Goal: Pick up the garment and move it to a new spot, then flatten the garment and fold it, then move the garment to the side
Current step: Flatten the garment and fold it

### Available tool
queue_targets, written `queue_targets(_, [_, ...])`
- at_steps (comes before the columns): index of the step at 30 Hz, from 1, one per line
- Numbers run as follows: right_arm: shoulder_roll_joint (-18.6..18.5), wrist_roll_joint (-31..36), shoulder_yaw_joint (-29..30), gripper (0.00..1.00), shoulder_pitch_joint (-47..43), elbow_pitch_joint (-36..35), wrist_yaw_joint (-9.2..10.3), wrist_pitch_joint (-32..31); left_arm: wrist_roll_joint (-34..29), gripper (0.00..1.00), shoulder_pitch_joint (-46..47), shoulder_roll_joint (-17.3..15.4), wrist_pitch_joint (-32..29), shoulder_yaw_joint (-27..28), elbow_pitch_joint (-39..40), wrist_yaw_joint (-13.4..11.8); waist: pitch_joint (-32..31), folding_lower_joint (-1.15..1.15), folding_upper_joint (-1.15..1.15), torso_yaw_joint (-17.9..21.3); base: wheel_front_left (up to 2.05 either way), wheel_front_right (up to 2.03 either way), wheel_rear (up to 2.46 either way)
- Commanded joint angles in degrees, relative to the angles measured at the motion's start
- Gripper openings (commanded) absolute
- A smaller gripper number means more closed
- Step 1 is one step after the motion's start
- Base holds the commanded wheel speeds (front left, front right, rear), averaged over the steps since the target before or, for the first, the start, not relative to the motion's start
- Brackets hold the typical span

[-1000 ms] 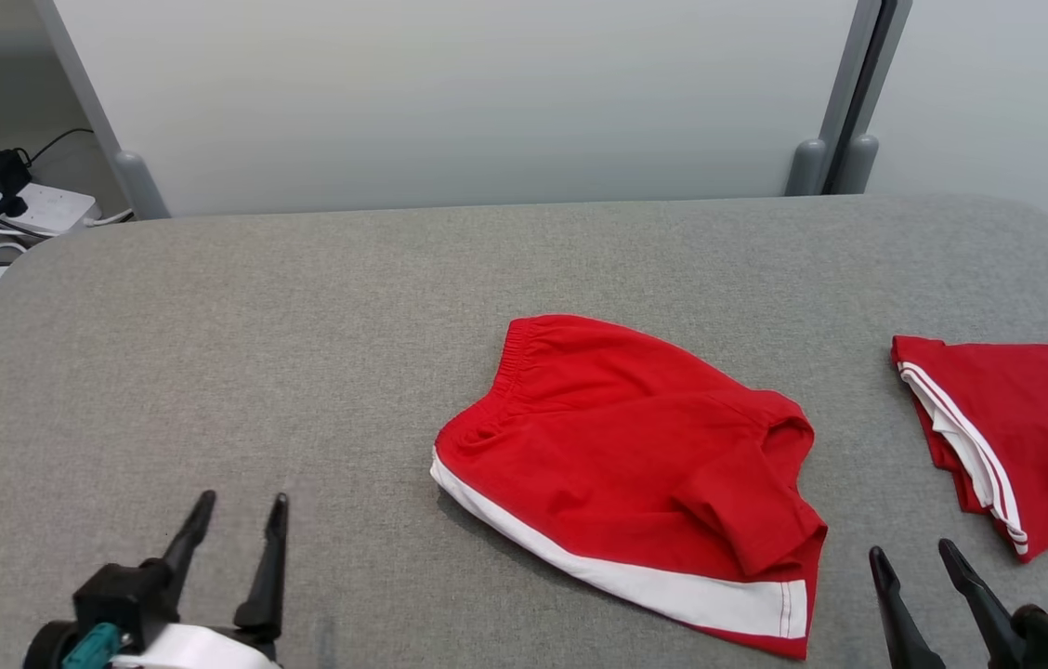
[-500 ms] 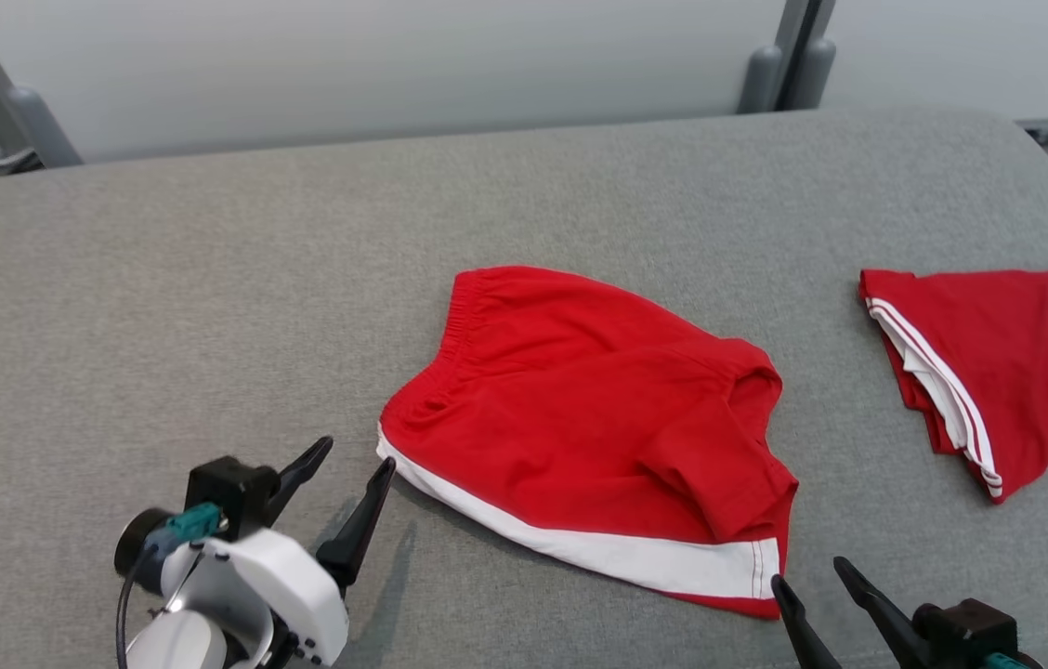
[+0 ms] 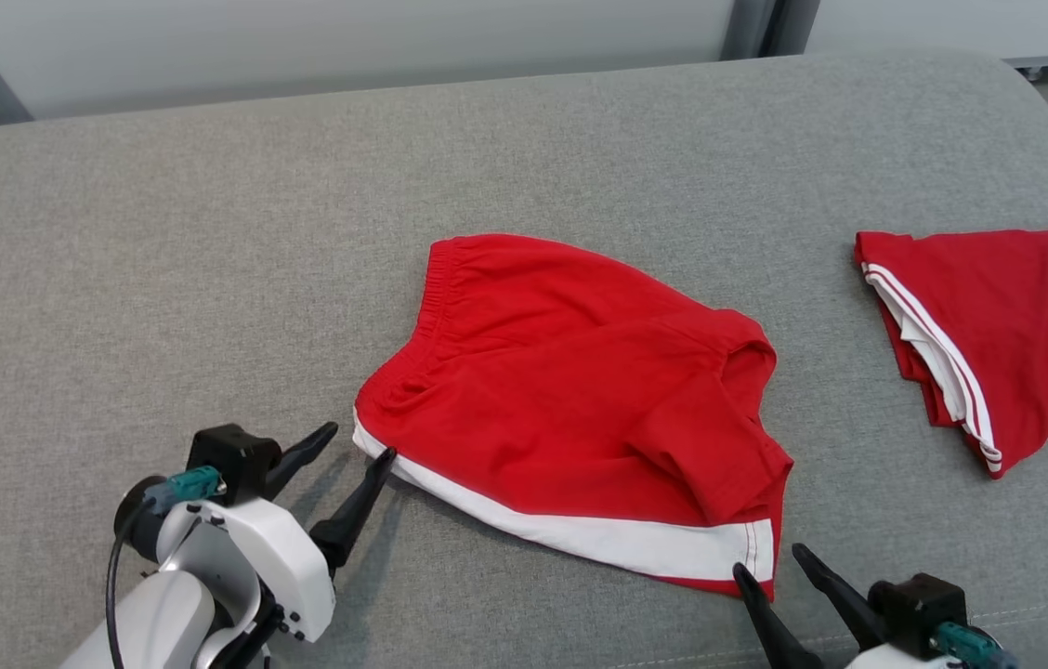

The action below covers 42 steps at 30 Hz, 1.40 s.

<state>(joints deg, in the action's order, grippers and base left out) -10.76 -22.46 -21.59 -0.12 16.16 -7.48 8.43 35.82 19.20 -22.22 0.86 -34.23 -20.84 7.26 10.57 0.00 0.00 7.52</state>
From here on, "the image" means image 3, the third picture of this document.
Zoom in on red white jersey shirt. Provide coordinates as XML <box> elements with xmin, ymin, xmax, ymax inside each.
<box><xmin>854</xmin><ymin>226</ymin><xmax>1048</xmax><ymax>480</ymax></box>

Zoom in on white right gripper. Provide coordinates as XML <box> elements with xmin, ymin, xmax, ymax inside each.
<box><xmin>733</xmin><ymin>544</ymin><xmax>966</xmax><ymax>669</ymax></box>

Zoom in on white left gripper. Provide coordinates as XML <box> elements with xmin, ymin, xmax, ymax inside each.
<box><xmin>113</xmin><ymin>422</ymin><xmax>398</xmax><ymax>642</ymax></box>

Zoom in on red shorts with white stripes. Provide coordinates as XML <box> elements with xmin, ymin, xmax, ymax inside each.
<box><xmin>352</xmin><ymin>232</ymin><xmax>794</xmax><ymax>601</ymax></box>

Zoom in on teal camera connector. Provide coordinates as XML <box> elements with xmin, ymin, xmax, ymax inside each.
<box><xmin>933</xmin><ymin>623</ymin><xmax>1019</xmax><ymax>669</ymax></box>
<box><xmin>145</xmin><ymin>466</ymin><xmax>228</xmax><ymax>514</ymax></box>

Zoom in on grey partition frame post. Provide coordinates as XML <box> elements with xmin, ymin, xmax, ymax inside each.
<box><xmin>722</xmin><ymin>0</ymin><xmax>778</xmax><ymax>61</ymax></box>
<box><xmin>770</xmin><ymin>0</ymin><xmax>822</xmax><ymax>57</ymax></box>

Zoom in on teal left camera connector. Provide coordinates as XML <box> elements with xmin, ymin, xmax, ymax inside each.
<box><xmin>145</xmin><ymin>466</ymin><xmax>228</xmax><ymax>514</ymax></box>

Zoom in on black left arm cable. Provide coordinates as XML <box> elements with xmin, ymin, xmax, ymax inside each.
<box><xmin>104</xmin><ymin>506</ymin><xmax>158</xmax><ymax>669</ymax></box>

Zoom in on teal right camera connector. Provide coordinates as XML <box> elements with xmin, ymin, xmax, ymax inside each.
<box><xmin>933</xmin><ymin>623</ymin><xmax>1019</xmax><ymax>669</ymax></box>

